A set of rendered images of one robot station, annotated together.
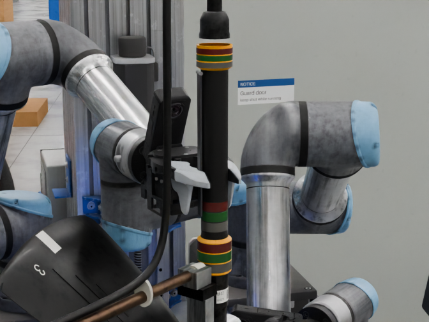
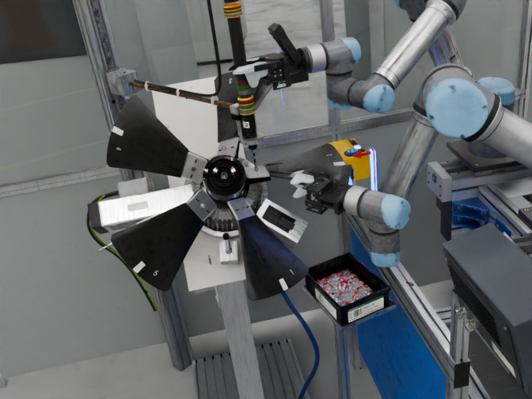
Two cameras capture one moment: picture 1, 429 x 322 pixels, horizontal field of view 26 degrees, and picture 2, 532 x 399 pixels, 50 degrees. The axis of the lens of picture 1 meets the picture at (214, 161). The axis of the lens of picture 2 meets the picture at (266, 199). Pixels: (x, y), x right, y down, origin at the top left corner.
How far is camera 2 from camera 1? 202 cm
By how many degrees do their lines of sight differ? 94
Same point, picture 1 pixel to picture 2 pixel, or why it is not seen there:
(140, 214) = (329, 90)
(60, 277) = (233, 87)
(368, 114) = (437, 91)
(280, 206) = (410, 131)
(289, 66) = not seen: outside the picture
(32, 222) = not seen: hidden behind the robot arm
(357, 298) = (371, 203)
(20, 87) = (412, 10)
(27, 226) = not seen: hidden behind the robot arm
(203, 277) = (233, 109)
